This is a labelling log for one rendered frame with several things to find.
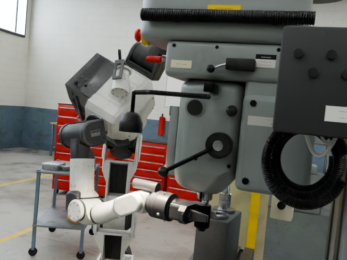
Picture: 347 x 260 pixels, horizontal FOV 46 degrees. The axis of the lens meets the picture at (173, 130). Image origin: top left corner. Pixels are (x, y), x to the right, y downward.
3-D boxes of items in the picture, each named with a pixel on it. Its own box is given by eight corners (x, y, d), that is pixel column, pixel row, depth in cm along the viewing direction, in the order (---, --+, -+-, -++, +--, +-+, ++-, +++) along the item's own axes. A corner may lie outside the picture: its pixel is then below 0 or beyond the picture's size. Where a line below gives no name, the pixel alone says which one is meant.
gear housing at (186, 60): (162, 75, 114) (166, 39, 114) (186, 83, 137) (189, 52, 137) (287, 84, 104) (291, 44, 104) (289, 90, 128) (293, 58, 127)
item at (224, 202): (232, 209, 166) (233, 196, 165) (223, 210, 163) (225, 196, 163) (224, 207, 169) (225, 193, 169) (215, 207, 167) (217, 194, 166)
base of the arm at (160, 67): (125, 70, 182) (120, 61, 171) (142, 47, 183) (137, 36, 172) (154, 88, 179) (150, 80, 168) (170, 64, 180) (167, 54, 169)
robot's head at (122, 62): (116, 91, 156) (108, 79, 150) (119, 72, 161) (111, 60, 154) (131, 89, 155) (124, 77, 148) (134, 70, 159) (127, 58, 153)
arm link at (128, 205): (141, 210, 130) (111, 220, 136) (157, 205, 137) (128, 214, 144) (135, 190, 131) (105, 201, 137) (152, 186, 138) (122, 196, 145)
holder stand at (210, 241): (191, 265, 155) (196, 213, 154) (209, 249, 175) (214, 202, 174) (222, 273, 150) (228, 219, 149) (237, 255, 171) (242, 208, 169)
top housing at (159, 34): (132, 37, 116) (138, -21, 115) (162, 52, 141) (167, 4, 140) (308, 44, 102) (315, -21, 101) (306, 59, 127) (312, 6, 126)
